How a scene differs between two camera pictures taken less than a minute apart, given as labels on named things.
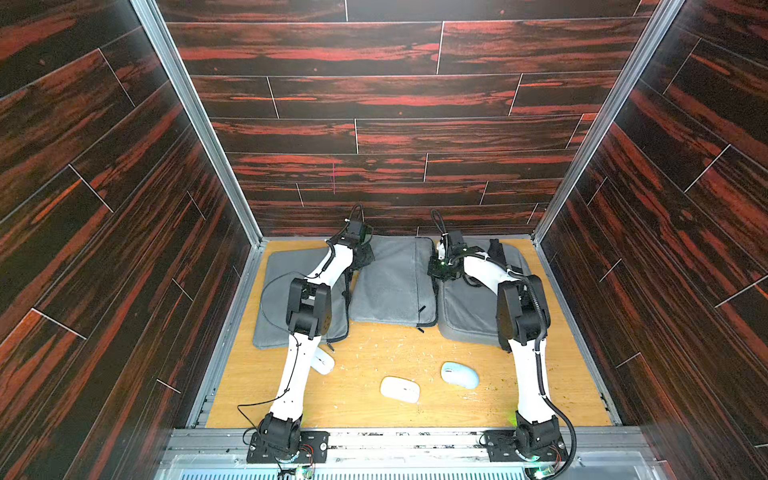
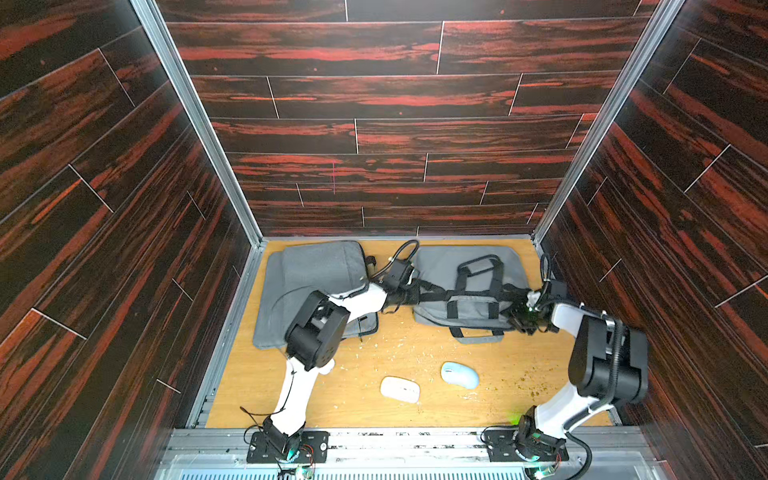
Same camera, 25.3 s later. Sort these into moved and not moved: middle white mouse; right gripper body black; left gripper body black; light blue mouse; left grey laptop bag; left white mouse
Moved: left gripper body black; right gripper body black
Not moved: middle white mouse; left white mouse; left grey laptop bag; light blue mouse
